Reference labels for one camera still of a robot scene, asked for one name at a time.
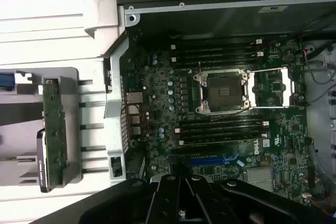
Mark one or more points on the CPU socket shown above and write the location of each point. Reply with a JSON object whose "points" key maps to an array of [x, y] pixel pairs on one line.
{"points": [[223, 91]]}

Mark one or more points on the green motherboard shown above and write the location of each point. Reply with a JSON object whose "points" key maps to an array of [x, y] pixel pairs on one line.
{"points": [[157, 77]]}

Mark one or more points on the hard disk in blue caddy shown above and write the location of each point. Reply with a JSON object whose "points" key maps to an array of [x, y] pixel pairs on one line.
{"points": [[6, 83]]}

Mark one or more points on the open PC case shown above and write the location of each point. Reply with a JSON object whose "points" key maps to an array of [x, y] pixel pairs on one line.
{"points": [[115, 119]]}

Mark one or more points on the blue expansion slot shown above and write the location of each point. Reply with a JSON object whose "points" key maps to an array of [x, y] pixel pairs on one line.
{"points": [[210, 160]]}

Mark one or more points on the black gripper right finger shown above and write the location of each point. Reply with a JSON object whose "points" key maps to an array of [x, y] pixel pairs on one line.
{"points": [[236, 203]]}

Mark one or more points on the silver chipset heat sink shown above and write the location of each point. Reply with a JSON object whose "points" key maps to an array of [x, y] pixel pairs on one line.
{"points": [[258, 179]]}

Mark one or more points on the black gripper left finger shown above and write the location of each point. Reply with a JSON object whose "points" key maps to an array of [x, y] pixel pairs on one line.
{"points": [[162, 200]]}

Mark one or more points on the black RAM slot bank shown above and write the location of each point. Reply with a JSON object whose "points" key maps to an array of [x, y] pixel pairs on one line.
{"points": [[223, 128], [218, 51]]}

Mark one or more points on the thin locking lever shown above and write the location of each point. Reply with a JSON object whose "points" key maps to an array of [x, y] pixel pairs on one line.
{"points": [[200, 87]]}

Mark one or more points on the metal socket cover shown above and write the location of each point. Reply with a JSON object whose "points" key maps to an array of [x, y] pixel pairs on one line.
{"points": [[273, 87]]}

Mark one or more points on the grey parts rack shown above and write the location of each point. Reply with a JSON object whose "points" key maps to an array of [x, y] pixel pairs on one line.
{"points": [[73, 103]]}

